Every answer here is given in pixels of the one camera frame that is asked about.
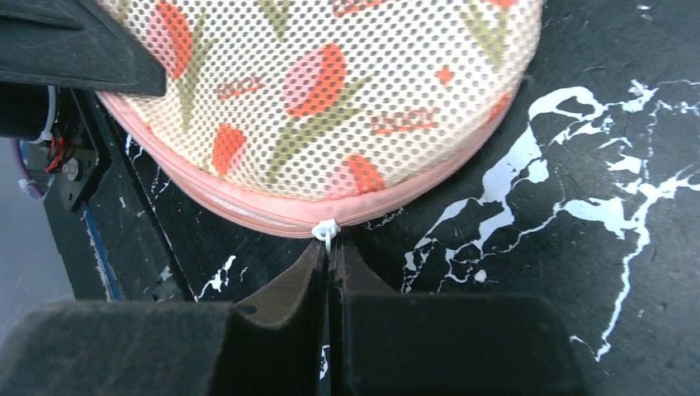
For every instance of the floral mesh laundry bag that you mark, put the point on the floral mesh laundry bag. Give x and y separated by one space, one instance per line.
296 118

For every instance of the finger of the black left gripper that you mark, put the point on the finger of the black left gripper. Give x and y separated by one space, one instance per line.
75 44

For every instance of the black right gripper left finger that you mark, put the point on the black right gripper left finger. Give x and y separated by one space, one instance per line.
266 344

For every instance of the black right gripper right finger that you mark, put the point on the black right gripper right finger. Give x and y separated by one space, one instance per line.
383 342

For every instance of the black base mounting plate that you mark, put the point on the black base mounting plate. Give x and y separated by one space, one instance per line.
106 234

